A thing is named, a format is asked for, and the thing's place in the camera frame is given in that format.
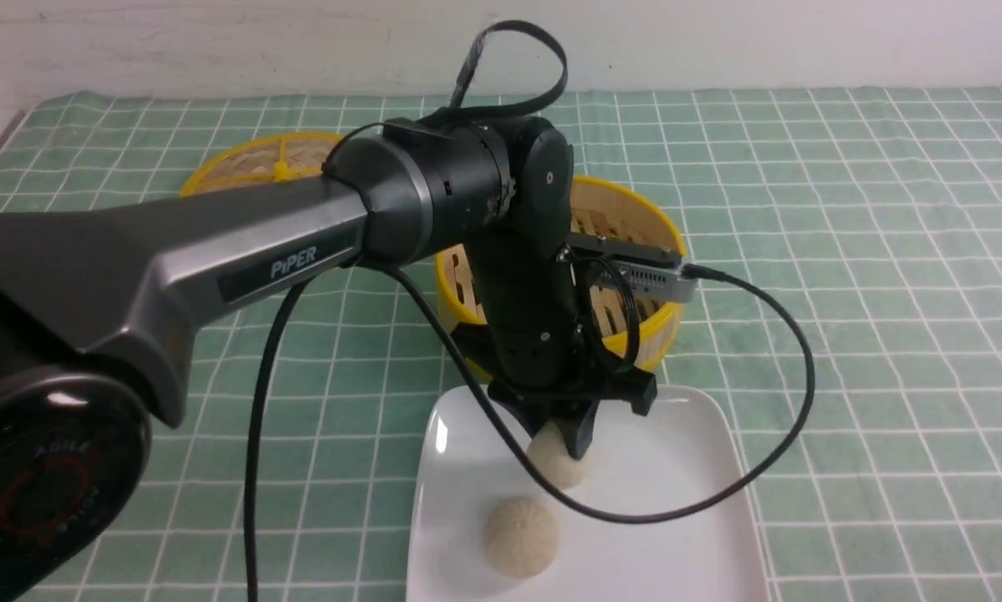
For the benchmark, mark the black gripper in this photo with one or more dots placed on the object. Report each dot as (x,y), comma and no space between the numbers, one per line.
(539,343)

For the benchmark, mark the white steamed bun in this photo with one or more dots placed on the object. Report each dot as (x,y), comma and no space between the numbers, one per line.
(547,452)
(521,537)

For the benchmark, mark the white steamed bun front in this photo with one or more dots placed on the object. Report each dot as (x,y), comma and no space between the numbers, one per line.
(521,537)

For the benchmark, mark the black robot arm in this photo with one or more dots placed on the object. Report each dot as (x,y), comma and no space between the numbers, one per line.
(99,310)

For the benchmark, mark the white square plate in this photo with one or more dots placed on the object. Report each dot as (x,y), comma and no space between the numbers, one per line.
(680,454)

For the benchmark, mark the bamboo steamer basket yellow rim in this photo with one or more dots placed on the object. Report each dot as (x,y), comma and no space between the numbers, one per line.
(601,211)

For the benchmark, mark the green checkered tablecloth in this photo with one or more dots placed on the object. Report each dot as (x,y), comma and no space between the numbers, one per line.
(874,216)

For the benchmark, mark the bamboo steamer lid yellow rim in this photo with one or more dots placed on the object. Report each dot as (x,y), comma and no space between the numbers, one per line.
(268,159)

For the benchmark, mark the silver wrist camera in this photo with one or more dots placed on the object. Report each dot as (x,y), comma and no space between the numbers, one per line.
(647,270)

